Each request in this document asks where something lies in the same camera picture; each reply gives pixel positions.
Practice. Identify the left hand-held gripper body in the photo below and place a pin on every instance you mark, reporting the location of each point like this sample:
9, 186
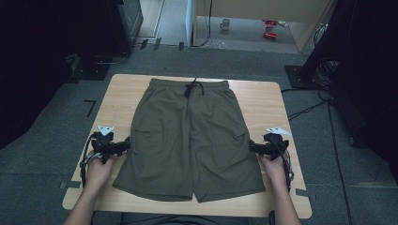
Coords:
104, 142

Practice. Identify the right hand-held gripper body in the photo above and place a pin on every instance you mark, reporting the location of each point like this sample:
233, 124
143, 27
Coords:
275, 143

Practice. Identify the olive green shorts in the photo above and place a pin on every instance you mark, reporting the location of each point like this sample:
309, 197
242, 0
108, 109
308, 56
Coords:
194, 134

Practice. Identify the person's right hand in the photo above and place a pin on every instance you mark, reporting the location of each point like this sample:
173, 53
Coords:
273, 170

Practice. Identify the person's left hand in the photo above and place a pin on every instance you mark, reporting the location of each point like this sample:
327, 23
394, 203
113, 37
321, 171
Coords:
98, 172

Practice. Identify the black stand base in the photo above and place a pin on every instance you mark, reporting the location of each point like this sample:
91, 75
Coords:
89, 70
300, 76

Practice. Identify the person's dark clothing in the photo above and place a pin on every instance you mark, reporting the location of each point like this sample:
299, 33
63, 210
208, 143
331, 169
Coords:
184, 219

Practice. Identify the red toy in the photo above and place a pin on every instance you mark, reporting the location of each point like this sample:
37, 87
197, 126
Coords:
270, 23
269, 35

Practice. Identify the dark cabinet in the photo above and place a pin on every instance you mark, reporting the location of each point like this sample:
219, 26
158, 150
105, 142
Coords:
126, 22

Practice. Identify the beige mug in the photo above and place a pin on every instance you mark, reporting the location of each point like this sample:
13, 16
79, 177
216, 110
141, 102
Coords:
224, 24

